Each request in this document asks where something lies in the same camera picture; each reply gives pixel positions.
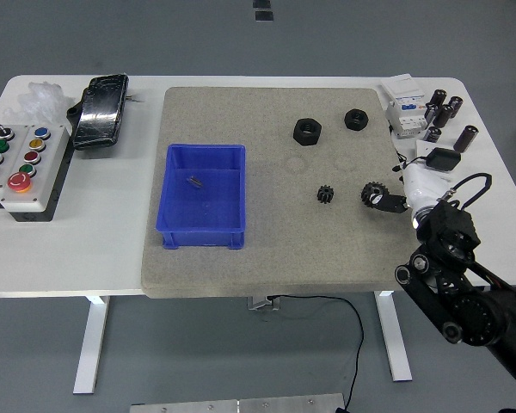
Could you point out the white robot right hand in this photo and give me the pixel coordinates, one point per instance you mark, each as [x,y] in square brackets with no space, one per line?
[421,189]

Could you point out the large black bevel gear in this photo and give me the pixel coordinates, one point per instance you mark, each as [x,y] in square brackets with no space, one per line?
[366,191]

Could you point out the small black spur gear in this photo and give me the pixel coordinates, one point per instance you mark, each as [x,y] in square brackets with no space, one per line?
[325,195]

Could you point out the blue plastic box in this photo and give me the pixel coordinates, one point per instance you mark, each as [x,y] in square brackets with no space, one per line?
[206,215]

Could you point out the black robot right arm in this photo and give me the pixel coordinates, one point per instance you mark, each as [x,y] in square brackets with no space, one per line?
[451,241]

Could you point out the small black hex nut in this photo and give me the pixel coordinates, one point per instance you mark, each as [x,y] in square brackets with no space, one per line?
[349,123]

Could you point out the large black hex nut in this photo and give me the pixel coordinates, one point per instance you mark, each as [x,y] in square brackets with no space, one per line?
[299,135]

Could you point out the grey emergency-stop control box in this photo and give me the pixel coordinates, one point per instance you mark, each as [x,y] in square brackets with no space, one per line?
[43,180]

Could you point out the black plug adapter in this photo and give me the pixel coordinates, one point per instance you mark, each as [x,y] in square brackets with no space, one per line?
[443,157]

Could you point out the black cylindrical capacitor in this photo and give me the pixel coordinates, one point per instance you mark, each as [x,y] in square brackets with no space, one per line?
[465,138]
[432,134]
[443,116]
[438,99]
[455,106]
[430,115]

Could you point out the white circuit breaker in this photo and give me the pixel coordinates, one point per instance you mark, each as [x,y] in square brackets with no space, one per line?
[406,109]

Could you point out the white table leg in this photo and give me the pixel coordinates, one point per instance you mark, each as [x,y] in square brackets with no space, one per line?
[90,344]
[391,335]

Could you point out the grey-brown mat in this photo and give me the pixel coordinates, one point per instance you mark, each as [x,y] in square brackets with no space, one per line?
[262,258]

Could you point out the small dark screw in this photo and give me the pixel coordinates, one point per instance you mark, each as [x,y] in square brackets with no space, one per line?
[194,181]

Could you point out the black wrapped foot pedal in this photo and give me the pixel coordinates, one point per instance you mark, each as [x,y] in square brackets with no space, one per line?
[99,112]

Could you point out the crumpled clear plastic wrap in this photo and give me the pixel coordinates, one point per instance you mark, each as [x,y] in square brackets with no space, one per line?
[43,101]

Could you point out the silver metal table bracket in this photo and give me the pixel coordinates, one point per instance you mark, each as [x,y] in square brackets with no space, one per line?
[262,303]

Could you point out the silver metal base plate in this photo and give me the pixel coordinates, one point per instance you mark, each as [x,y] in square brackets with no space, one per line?
[236,405]

